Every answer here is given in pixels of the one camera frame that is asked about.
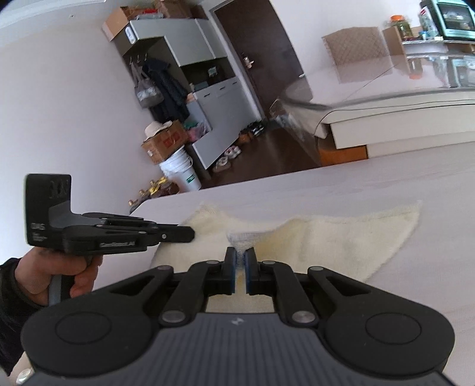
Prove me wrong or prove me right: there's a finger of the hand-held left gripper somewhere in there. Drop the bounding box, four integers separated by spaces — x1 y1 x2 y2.
82 212 196 245

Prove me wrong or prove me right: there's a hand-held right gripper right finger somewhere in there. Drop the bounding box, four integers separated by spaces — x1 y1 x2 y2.
243 248 372 327

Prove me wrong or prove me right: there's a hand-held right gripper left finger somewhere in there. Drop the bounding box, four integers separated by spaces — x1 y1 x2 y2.
104 248 238 327

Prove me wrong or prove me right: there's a cream towel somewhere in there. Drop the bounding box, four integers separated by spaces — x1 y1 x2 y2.
150 200 424 314

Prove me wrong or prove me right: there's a person's left forearm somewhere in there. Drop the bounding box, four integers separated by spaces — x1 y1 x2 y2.
0 257 50 376

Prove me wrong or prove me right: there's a person's left hand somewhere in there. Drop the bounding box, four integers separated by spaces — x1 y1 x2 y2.
23 247 105 306

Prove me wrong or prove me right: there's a white bucket with green label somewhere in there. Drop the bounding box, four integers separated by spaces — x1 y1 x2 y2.
159 146 202 193

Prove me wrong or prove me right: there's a cardboard box with red print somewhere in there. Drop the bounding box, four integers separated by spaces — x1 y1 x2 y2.
141 121 191 165

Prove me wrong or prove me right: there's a row of shoes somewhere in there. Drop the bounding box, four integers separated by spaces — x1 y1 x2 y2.
212 122 267 173

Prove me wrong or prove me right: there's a white sun hat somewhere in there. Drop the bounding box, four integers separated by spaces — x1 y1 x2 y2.
144 121 174 140

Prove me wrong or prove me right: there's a pile of colourful clothes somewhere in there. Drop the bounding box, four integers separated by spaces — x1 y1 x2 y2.
182 119 213 144

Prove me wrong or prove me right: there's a grey white cabinet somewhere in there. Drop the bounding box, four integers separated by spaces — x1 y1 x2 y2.
115 18 268 169

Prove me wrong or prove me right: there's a grey hanging bag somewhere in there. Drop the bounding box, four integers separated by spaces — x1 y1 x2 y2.
134 63 164 109

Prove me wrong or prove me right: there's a dark hanging coat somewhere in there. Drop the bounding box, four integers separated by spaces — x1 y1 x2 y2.
143 57 191 123

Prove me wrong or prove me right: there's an open brown cardboard box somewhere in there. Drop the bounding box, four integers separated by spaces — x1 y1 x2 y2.
153 0 208 20
103 5 149 41

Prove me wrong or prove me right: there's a dark brown door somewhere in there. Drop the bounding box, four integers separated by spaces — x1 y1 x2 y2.
211 0 305 121

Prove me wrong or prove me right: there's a white glass-topped dining table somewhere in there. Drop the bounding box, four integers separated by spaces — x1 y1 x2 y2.
269 39 475 167

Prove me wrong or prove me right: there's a beige padded chair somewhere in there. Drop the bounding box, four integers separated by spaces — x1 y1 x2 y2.
321 27 388 67

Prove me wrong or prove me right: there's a tan cardboard box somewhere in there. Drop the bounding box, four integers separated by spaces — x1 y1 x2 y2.
382 26 406 56

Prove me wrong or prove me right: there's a jar with orange lid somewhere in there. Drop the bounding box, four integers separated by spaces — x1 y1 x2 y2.
389 15 413 40

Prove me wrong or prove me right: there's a white snack bag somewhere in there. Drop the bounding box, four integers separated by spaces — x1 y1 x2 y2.
419 7 438 38

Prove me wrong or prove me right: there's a teal toaster oven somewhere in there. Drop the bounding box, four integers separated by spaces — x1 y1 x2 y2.
421 0 475 41

